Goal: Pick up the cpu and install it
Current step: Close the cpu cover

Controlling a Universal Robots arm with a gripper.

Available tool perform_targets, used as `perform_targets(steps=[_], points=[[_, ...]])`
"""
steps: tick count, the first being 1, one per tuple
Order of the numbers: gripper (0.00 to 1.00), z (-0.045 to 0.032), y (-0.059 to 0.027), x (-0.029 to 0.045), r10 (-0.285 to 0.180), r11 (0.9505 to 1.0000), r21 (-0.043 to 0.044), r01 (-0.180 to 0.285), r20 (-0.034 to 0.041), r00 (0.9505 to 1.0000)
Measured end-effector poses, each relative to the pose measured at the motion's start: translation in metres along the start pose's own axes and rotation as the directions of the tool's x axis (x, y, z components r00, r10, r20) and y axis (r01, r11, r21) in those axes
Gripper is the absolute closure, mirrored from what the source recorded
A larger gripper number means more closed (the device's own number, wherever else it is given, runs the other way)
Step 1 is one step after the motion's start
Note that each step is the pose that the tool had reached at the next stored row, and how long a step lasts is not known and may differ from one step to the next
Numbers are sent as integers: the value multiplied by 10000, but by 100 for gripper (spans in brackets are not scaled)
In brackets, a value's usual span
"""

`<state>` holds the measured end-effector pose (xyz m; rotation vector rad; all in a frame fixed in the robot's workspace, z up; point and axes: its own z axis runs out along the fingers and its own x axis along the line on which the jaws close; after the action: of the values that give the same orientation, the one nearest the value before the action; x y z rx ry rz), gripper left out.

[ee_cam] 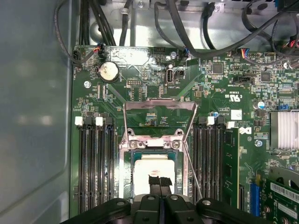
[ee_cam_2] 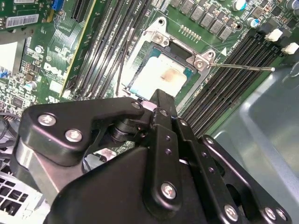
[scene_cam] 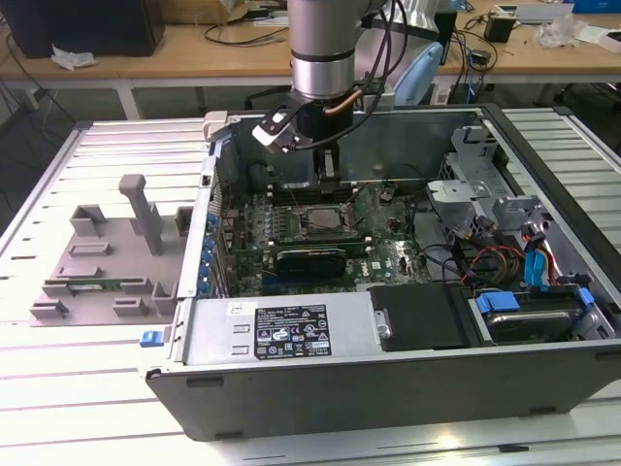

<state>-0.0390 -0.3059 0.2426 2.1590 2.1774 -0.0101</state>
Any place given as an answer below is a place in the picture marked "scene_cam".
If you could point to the dark device white frame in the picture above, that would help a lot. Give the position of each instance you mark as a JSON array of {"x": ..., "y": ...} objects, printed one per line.
[{"x": 612, "y": 43}]

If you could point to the silver power supply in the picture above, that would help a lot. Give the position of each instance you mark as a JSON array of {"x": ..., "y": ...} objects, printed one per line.
[{"x": 213, "y": 335}]

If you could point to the black plastic bay cover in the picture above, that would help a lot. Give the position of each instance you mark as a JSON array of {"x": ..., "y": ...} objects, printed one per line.
[{"x": 422, "y": 315}]

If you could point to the large black computer tower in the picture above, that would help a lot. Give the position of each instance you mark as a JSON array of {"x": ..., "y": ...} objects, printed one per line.
[{"x": 97, "y": 26}]

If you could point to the small black cube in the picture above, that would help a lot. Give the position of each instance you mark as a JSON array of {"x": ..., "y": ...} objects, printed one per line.
[{"x": 499, "y": 29}]

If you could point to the crumpled white paper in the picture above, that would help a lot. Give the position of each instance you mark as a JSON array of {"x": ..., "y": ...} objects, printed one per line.
[{"x": 73, "y": 57}]

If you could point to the black cylinder part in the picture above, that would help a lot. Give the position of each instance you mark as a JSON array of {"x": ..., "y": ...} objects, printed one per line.
[{"x": 257, "y": 177}]

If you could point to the green motherboard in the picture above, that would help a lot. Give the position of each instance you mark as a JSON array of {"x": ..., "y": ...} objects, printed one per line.
[{"x": 388, "y": 264}]

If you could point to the round coin battery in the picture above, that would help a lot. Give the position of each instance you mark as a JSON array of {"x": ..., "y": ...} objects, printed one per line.
[{"x": 386, "y": 195}]

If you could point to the grey flat tray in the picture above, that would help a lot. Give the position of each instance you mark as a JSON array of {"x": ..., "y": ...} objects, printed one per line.
[{"x": 543, "y": 15}]

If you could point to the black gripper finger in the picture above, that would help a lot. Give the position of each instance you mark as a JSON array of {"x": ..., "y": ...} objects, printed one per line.
[
  {"x": 337, "y": 162},
  {"x": 321, "y": 165}
]

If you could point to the metal drive cage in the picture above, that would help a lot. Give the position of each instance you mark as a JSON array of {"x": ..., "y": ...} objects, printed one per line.
[{"x": 458, "y": 190}]

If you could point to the CPU socket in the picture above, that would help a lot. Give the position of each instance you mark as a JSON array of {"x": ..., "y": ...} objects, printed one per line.
[{"x": 310, "y": 234}]

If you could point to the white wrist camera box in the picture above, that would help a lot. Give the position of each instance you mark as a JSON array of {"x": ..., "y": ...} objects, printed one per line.
[{"x": 274, "y": 131}]

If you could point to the small black adapter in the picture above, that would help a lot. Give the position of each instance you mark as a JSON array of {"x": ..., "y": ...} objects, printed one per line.
[{"x": 480, "y": 56}]

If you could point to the blue case latch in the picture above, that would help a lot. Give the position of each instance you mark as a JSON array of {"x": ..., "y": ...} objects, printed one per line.
[{"x": 149, "y": 338}]

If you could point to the black graphics card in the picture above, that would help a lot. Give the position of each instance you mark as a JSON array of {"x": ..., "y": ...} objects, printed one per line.
[{"x": 310, "y": 264}]

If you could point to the open black PC case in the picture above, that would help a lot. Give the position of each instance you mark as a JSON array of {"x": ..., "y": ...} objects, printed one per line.
[{"x": 339, "y": 403}]

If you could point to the hard disk in blue carrier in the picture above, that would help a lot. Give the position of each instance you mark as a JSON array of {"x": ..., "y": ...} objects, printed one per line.
[{"x": 529, "y": 326}]

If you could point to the crumpled clear plastic bag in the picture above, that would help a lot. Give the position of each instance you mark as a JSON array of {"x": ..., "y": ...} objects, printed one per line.
[{"x": 558, "y": 31}]

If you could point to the green RAM stick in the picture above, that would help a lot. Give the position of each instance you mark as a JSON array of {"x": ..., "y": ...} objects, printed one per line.
[{"x": 107, "y": 283}]

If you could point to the grey parts rack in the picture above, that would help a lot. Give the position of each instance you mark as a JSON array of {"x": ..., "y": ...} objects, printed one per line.
[{"x": 126, "y": 272}]

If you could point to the white sheet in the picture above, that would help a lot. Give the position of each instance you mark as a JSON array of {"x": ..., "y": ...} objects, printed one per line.
[{"x": 592, "y": 34}]

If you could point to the black power connector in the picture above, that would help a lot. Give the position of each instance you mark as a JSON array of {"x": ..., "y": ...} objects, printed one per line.
[{"x": 486, "y": 225}]

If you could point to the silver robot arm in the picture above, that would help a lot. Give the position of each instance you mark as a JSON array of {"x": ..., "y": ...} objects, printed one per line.
[{"x": 322, "y": 48}]

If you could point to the blue box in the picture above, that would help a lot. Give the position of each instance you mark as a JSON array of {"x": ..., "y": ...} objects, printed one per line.
[{"x": 597, "y": 6}]

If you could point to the silver CPU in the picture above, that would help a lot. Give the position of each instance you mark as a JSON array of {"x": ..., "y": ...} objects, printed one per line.
[{"x": 324, "y": 219}]

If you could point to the wooden desk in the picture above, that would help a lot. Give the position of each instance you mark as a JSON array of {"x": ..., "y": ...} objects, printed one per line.
[{"x": 145, "y": 58}]

